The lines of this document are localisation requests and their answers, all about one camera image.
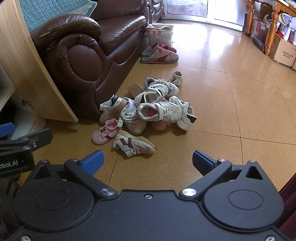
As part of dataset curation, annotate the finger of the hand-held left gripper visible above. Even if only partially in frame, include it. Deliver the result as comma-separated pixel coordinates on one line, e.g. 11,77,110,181
0,129,53,152
0,123,15,139

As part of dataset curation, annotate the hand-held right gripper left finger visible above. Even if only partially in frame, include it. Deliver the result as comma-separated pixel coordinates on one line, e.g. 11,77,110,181
32,150,118,200

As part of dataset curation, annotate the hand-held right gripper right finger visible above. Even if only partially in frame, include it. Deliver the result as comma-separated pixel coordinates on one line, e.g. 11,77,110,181
179,150,264,201

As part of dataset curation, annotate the white maroon striped sneaker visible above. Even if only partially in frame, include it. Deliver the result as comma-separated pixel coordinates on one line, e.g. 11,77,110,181
112,130,157,157

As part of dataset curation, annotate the white lace-up sneaker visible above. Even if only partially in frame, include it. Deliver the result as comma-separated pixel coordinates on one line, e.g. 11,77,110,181
118,97,147,136

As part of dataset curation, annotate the wooden shoe cabinet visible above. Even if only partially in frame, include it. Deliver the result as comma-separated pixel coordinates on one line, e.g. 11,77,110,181
0,0,79,139

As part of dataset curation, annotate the cream knit baby shoe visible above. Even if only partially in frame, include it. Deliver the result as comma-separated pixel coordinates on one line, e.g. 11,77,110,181
171,71,184,87

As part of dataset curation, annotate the maroon clothing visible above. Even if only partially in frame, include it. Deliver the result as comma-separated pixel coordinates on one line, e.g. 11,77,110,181
279,175,296,234

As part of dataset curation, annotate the brown leather sofa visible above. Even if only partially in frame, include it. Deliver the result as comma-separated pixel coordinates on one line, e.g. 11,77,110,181
30,0,153,121
146,0,166,25

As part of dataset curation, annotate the pink grey slipper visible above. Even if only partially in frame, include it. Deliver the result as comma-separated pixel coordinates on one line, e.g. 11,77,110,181
141,42,177,57
140,45,179,64

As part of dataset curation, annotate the blue quilted blanket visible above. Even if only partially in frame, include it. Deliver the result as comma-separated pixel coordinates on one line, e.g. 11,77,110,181
18,0,97,32

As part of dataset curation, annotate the dark grey bundle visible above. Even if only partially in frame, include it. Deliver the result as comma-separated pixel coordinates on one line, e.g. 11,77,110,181
251,34,265,52

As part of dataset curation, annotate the white plastic bag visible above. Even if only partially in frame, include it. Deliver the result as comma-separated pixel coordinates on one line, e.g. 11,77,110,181
145,24,174,50

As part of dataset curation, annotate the cardboard box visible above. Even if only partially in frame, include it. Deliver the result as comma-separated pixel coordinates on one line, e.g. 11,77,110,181
268,35,296,62

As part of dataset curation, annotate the pink box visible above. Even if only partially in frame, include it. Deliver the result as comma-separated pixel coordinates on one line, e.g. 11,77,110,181
251,19,269,44

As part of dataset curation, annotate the wooden table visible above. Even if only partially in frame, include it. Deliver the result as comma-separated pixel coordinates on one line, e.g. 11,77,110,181
245,0,296,56

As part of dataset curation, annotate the sliding glass door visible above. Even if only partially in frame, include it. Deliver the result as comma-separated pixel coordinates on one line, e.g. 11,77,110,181
165,0,246,25

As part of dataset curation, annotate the white lavender bag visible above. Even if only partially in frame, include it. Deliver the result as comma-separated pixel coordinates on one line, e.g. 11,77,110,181
279,13,296,44

